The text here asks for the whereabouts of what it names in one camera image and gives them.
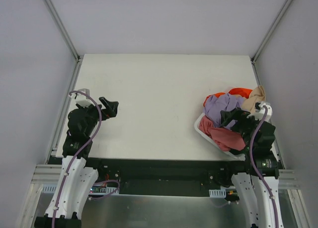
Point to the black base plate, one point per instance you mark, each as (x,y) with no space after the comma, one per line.
(189,178)

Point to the purple t shirt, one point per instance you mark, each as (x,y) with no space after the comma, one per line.
(226,102)

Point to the left aluminium corner post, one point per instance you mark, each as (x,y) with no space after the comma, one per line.
(65,35)

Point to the pink t shirt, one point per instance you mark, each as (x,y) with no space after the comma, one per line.
(224,138)

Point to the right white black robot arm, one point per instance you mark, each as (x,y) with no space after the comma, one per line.
(257,180)

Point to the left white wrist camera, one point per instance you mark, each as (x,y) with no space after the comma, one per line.
(81,97)

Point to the left white cable duct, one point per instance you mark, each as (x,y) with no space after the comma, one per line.
(98,190)

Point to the white cable duct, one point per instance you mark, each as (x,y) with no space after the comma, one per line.
(98,190)
(217,193)

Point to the right aluminium corner post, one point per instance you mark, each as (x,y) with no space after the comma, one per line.
(281,13)

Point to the aluminium corner post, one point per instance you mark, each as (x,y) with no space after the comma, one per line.
(65,35)
(281,13)

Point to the aluminium frame rail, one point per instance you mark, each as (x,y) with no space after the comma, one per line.
(46,174)

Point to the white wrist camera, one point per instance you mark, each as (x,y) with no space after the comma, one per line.
(81,97)
(263,108)

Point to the white laundry basket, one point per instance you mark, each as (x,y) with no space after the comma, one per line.
(232,154)

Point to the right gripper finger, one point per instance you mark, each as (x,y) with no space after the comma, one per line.
(227,119)
(238,114)

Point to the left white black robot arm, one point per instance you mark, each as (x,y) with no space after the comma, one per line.
(78,175)

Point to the right white cable duct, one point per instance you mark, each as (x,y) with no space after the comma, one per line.
(217,193)

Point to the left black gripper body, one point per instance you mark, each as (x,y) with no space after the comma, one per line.
(100,110)

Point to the beige t shirt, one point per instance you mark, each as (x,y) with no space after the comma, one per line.
(257,95)

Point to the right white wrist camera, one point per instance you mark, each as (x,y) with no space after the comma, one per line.
(263,108)

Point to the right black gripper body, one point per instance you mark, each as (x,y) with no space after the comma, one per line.
(238,117)

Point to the orange t shirt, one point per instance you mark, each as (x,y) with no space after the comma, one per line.
(243,92)

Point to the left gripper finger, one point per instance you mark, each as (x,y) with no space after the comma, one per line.
(105,102)
(111,109)

